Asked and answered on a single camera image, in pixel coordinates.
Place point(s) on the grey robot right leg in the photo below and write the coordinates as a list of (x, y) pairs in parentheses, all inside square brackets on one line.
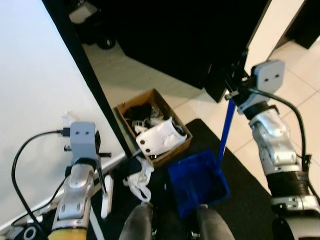
[(215, 227)]

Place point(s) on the white plastic bag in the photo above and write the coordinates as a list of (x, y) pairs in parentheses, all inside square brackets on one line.
[(142, 172)]

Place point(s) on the black floor mat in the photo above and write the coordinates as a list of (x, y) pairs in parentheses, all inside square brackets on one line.
[(240, 200)]

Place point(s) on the white plastic robot shell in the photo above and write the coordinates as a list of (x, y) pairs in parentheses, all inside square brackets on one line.
[(157, 140)]

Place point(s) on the white brush with thin rod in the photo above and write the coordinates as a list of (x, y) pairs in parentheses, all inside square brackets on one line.
[(107, 200)]

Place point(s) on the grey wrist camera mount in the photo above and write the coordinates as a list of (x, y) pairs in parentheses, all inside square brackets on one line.
[(269, 77), (82, 137)]

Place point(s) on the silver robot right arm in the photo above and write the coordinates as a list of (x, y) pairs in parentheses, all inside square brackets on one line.
[(272, 145)]

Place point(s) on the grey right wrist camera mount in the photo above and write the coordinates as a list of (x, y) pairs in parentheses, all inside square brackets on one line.
[(269, 77)]

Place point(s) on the grey robot leg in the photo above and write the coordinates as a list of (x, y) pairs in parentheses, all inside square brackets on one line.
[(215, 227), (136, 225)]

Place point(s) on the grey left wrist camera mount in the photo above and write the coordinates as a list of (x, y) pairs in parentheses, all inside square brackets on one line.
[(82, 137)]

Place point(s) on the grey robot left leg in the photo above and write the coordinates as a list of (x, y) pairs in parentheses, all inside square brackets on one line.
[(136, 225)]

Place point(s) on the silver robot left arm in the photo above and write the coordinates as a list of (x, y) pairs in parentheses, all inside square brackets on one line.
[(75, 195)]

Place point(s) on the black parts pile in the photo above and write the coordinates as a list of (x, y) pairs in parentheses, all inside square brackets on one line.
[(137, 114)]

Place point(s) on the small white plastic tag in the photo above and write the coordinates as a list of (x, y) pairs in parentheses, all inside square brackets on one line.
[(68, 118)]

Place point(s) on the black wheeled cart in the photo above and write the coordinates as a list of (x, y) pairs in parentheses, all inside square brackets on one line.
[(82, 12)]

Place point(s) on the small black cabinet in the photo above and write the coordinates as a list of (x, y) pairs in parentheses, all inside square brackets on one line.
[(307, 20)]

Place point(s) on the brown cardboard box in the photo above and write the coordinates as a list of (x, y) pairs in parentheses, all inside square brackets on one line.
[(172, 151)]

